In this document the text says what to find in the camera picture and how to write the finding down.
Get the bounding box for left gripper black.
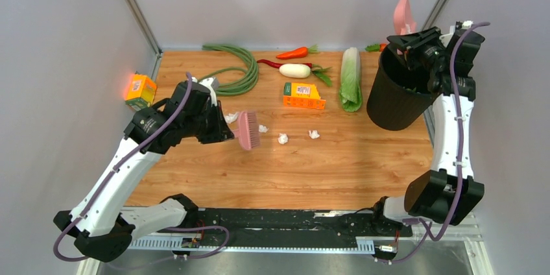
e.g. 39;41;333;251
184;100;235;145

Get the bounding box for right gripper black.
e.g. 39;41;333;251
387;26;448;73

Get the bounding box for pink dustpan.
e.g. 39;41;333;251
393;0;417;35

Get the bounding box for pink hand brush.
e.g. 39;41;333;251
232;111;261;150

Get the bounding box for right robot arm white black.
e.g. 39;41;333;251
366;21;484;235

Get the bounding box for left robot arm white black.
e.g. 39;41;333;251
53;77;233;262

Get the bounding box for black trash bin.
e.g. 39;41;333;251
366;47;434;131

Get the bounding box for paper scrap small middle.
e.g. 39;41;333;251
259;125;269;133

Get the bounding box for orange yellow sponge pack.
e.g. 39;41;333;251
125;74;158;112

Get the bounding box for green long beans bundle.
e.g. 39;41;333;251
199;43;259;97

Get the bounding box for paper scrap centre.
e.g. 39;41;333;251
278;134;289;145

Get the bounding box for napa cabbage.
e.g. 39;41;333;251
339;47;363;112

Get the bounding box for red chili pepper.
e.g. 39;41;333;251
256;59;313;69

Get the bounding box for orange box on table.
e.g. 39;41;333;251
283;82;326;110

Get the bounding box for white radish with leaves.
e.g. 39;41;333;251
278;64;333;87

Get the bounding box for paper scrap right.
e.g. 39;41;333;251
308;130;320;139

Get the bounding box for orange carrot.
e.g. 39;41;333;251
276;44;318;60

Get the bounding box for paper scrap near brush handle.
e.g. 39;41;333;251
224;112;240;124

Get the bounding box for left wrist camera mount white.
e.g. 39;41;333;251
192;77;220;106

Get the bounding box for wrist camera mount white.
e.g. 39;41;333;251
449;20;473;35
192;77;220;106

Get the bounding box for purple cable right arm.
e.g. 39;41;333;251
401;21;492;243

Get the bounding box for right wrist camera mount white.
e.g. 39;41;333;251
449;20;473;35

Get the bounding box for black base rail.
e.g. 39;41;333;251
155;208;413;249

